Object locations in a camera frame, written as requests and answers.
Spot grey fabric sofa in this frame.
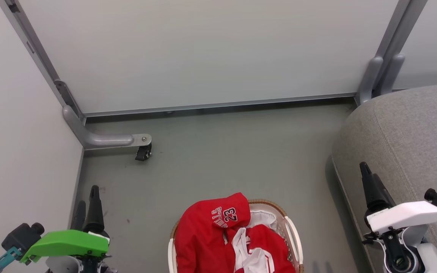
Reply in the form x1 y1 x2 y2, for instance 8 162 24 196
331 83 437 273

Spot black cable with teal plug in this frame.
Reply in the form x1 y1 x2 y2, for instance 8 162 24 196
0 246 22 273

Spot grey partition post with foot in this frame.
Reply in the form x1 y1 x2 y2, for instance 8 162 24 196
0 0 152 151

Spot black caster wheel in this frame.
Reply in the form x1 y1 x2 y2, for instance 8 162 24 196
135 143 152 162

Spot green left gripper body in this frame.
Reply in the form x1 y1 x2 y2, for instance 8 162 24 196
20 229 110 264

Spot red jersey with number 23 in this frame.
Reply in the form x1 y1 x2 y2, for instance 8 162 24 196
174 192 251 273

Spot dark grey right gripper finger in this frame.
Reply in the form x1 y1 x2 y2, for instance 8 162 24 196
373 174 396 210
360 162 379 213

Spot grey partition bottom rail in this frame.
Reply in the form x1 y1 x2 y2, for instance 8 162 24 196
83 93 357 118

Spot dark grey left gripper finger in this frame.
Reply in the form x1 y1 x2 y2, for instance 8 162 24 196
70 200 86 231
83 185 105 234

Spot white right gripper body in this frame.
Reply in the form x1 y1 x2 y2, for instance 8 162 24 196
366 201 437 234

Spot woven laundry basket white rim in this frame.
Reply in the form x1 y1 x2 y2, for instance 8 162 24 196
168 199 305 273

